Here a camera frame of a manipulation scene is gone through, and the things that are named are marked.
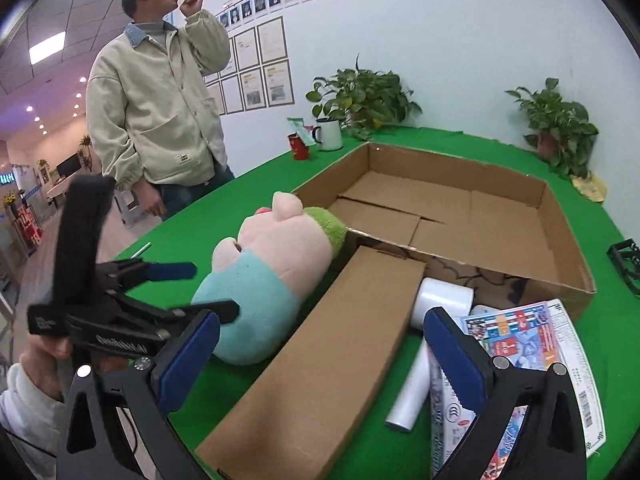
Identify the white enamel mug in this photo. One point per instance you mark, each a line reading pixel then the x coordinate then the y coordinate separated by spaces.
pixel 330 135

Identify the ceiling light panel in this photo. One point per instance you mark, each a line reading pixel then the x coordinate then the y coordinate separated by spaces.
pixel 47 47

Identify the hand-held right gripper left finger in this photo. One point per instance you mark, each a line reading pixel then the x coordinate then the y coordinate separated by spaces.
pixel 187 360

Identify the pink pig plush toy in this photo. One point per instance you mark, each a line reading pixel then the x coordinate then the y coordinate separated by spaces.
pixel 270 270

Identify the black plastic frame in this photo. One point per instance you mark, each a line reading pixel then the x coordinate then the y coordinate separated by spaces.
pixel 627 265

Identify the white straw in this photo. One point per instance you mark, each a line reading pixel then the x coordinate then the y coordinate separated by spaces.
pixel 142 250

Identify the green packet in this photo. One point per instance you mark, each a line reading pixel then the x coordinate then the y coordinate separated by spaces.
pixel 297 126

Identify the group of framed certificates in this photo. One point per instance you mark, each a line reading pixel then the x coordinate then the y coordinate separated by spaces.
pixel 260 70

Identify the colorful printed toy box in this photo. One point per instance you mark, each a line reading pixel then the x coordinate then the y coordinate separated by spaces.
pixel 515 335

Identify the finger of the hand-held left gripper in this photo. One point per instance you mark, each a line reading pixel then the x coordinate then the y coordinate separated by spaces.
pixel 150 312
pixel 170 271

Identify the person's left forearm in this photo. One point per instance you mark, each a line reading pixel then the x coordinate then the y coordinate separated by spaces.
pixel 30 425

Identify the person's left hand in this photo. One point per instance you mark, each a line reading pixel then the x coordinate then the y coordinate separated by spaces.
pixel 47 365

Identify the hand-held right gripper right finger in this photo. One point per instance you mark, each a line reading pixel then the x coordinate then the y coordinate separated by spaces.
pixel 455 355

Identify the grey stool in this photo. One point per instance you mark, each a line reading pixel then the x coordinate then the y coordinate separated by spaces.
pixel 130 207

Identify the white hair dryer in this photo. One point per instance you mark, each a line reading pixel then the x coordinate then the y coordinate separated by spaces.
pixel 440 300

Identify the green plant in brown pot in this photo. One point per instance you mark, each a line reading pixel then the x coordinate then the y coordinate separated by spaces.
pixel 560 120

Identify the red cup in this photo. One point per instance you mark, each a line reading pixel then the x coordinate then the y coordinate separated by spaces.
pixel 299 147

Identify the bushy potted green plant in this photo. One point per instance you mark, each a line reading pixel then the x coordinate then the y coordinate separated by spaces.
pixel 365 95

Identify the yellow mat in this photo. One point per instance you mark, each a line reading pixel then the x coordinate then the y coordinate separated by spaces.
pixel 592 187

